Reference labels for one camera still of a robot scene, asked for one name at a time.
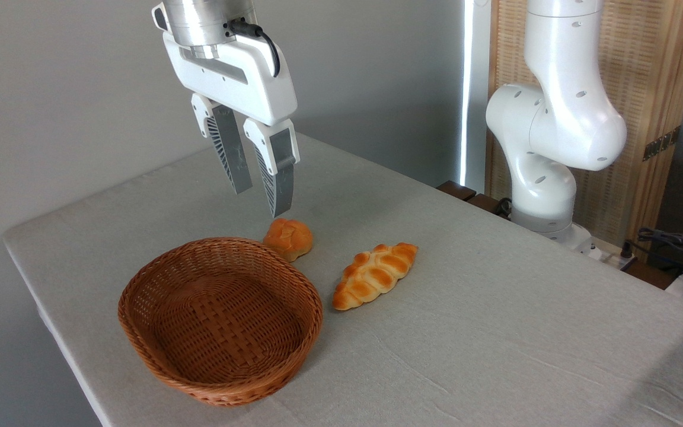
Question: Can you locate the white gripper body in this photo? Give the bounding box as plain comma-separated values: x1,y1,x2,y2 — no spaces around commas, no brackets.
152,3,298,127

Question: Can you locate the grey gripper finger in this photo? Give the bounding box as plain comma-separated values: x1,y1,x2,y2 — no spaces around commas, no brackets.
244,118,301,218
192,93,254,195

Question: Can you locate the round bread roll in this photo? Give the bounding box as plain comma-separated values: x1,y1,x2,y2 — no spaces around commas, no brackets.
262,218,314,263

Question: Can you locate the long braided bread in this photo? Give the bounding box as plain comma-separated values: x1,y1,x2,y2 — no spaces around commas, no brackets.
332,242,420,312

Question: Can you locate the brown wicker basket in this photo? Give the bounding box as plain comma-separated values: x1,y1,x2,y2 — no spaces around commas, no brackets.
118,237,324,407

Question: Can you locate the dark wooden furniture edge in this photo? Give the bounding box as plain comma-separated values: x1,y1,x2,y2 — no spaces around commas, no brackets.
436,180,512,220

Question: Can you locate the white vertical light strip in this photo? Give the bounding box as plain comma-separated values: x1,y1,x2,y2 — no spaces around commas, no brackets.
459,0,492,194

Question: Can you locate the grey tablecloth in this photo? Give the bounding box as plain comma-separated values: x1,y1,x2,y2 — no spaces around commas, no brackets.
2,132,683,427

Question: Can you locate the wooden slatted screen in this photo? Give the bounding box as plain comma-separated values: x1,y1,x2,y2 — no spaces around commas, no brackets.
486,0,683,248

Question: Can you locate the dark metal hinge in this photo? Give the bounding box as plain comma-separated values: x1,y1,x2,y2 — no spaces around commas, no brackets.
642,125,682,162

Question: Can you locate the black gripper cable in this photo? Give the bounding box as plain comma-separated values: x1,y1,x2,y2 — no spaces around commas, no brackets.
227,20,282,78

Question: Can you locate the black cable bundle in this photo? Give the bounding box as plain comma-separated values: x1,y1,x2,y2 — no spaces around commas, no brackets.
621,227,683,275

